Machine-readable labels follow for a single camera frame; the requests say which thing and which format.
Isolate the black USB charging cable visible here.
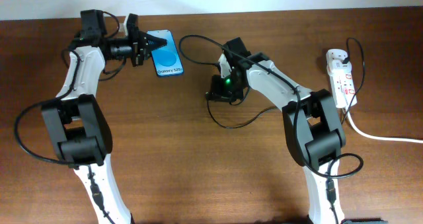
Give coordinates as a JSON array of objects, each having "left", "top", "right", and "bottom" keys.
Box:
[{"left": 206, "top": 37, "right": 366, "bottom": 130}]

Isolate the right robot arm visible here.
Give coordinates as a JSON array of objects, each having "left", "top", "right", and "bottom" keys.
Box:
[{"left": 206, "top": 38, "right": 346, "bottom": 223}]

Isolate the white power strip cord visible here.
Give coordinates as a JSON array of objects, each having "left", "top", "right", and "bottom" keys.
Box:
[{"left": 344, "top": 107, "right": 423, "bottom": 145}]

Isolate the blue screen Galaxy smartphone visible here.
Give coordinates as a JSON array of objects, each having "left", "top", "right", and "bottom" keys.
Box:
[{"left": 147, "top": 30, "right": 184, "bottom": 77}]

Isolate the white power strip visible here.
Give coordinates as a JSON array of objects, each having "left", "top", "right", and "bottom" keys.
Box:
[{"left": 326, "top": 49, "right": 357, "bottom": 109}]

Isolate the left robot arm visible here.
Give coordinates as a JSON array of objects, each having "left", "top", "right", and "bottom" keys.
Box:
[{"left": 42, "top": 9, "right": 167, "bottom": 223}]

